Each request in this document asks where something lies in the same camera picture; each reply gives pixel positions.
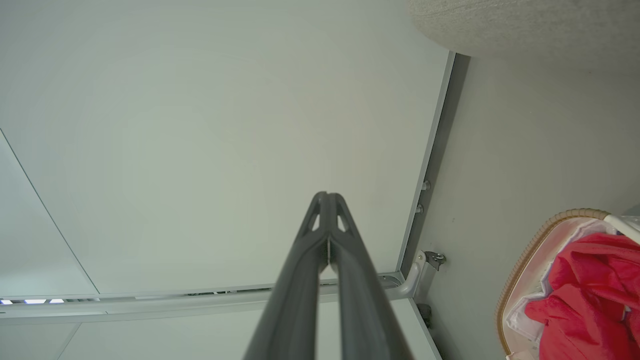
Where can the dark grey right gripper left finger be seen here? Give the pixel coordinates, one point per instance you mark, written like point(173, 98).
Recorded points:
point(292, 300)

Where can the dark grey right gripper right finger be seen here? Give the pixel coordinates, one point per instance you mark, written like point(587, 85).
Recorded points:
point(362, 310)

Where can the red garment white stripes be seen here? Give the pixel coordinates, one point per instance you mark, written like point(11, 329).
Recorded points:
point(590, 295)

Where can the small metal bolt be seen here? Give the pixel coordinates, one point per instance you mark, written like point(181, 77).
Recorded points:
point(426, 185)
point(419, 208)

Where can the woven laundry basket brown rim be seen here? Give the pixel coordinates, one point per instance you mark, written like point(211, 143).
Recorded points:
point(515, 280)

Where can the metal corner bracket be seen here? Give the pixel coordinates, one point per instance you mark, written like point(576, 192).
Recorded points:
point(422, 272)

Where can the long aluminium frame rail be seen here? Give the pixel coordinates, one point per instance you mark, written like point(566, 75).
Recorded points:
point(150, 302)

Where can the upright aluminium frame bar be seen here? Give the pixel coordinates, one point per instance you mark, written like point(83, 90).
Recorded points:
point(432, 160)

